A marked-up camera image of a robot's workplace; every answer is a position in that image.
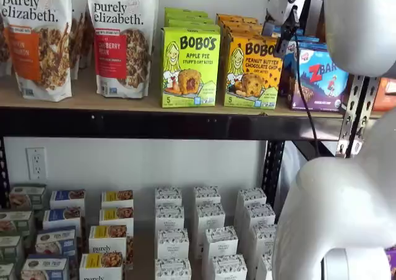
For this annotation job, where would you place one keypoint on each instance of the granola bag orange label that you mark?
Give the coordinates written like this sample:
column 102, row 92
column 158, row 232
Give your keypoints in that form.
column 40, row 45

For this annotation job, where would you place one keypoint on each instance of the green Bobo's apple pie box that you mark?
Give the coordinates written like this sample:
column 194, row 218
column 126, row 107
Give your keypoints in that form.
column 188, row 15
column 191, row 22
column 185, row 10
column 188, row 70

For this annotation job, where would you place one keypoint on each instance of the black perforated metal upright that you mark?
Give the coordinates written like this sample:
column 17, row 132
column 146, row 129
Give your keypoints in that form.
column 3, row 175
column 275, row 168

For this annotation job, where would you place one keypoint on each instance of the white granola bag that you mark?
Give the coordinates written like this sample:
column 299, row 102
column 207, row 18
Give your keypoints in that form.
column 75, row 45
column 88, row 39

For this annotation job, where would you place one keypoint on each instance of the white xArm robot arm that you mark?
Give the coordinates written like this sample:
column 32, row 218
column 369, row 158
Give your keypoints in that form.
column 340, row 199

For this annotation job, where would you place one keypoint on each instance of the grey perforated metal upright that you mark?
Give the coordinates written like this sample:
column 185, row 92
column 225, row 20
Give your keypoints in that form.
column 355, row 116

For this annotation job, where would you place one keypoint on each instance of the wooden shelf board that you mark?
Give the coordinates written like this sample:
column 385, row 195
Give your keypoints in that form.
column 83, row 94
column 143, row 249

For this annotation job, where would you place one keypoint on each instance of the black metal shelf beam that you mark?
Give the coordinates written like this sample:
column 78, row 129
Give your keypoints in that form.
column 123, row 124

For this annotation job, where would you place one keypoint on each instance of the white patterned carton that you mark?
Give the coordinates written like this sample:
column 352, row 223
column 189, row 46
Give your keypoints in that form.
column 229, row 267
column 169, row 216
column 264, row 238
column 220, row 241
column 210, row 215
column 168, row 196
column 172, row 243
column 207, row 195
column 251, row 197
column 264, row 267
column 260, row 215
column 172, row 269

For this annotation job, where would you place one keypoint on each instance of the white plastic sheet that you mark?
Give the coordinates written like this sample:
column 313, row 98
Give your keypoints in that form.
column 289, row 175

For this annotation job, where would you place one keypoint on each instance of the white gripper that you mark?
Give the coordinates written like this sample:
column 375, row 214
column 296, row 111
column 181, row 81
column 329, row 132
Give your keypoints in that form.
column 281, row 5

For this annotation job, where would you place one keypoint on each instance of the plain orange box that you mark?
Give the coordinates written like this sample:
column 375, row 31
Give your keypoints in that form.
column 385, row 97

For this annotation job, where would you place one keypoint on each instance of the green granola box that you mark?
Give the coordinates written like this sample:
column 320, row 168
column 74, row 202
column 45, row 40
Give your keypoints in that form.
column 6, row 272
column 15, row 222
column 10, row 249
column 28, row 196

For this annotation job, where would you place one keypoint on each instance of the purple snack box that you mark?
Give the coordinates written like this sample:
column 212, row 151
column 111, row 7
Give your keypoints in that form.
column 390, row 263

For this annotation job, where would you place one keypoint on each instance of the orange Bobo's peanut butter box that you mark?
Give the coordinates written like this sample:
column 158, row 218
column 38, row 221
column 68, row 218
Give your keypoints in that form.
column 236, row 17
column 247, row 31
column 244, row 24
column 252, row 76

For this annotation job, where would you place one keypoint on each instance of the blue label oatmeal box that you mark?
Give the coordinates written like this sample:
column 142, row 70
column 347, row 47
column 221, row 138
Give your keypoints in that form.
column 44, row 267
column 68, row 198
column 62, row 216
column 55, row 241

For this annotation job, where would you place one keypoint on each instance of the granola bag red label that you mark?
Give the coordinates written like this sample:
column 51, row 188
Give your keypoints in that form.
column 123, row 45

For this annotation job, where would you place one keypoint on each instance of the yellow label granola box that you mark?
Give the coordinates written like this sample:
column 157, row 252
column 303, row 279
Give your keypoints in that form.
column 106, row 241
column 116, row 216
column 117, row 197
column 100, row 266

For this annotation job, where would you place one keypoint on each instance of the white wall power outlet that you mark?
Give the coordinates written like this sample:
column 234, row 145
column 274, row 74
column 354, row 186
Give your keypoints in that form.
column 36, row 163

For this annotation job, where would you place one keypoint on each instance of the black rack side brace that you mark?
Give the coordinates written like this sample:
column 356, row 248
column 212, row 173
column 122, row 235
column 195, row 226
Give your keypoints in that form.
column 325, row 148

